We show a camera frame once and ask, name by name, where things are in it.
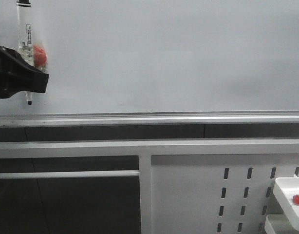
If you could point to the white plastic marker tray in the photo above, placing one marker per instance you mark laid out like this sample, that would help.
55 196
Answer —
284 189

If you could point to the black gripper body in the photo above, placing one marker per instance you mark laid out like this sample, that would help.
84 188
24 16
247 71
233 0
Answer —
16 75

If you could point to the lower white plastic tray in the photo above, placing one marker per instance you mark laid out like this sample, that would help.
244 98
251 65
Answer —
278 224

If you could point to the white whiteboard with aluminium frame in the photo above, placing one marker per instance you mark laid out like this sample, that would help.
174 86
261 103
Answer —
163 61

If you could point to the red capped whiteboard marker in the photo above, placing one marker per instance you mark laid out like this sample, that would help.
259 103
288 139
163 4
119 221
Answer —
296 199

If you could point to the grey metal pegboard stand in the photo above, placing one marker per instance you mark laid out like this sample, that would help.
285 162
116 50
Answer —
143 187

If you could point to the black whiteboard marker with magnet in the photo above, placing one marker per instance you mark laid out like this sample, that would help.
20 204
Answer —
33 54

